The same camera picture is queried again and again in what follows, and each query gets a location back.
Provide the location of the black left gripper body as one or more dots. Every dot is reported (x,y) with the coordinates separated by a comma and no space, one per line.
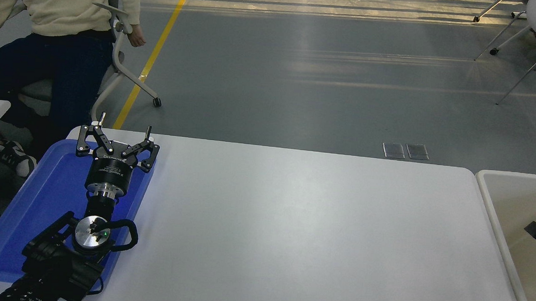
(108,171)

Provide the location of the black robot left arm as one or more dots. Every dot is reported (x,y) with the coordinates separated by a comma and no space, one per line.
(56,268)

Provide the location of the person's left hand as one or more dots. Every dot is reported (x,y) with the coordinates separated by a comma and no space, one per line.
(137,35)

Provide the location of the large pale bin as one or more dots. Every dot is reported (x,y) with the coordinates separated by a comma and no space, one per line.
(516,207)

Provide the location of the grey wheeled office chair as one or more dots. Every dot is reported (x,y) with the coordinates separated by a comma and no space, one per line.
(124,69)

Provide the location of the blue plastic tray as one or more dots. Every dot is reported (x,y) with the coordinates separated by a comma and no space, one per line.
(37,201)

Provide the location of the person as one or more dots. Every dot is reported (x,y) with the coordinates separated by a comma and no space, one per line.
(58,7)

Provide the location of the metal floor plate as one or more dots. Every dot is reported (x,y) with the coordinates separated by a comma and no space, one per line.
(417,151)
(393,150)

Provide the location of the metal-legged chair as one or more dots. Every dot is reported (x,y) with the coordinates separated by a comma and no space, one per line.
(526,73)

